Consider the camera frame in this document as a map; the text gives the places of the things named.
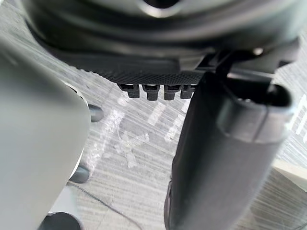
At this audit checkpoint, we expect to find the white cabinet base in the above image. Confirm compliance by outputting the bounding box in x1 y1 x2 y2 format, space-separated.
271 160 307 186

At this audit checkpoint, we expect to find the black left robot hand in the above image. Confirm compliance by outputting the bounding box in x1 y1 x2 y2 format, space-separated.
23 0 307 230

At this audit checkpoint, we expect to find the silver robot leg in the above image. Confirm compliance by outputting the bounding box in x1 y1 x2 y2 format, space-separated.
0 35 105 230

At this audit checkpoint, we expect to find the dark robot foot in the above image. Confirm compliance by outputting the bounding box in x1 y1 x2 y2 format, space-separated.
44 212 83 230

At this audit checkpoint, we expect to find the thin black floor cable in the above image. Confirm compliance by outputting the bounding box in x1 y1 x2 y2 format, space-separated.
67 181 166 230

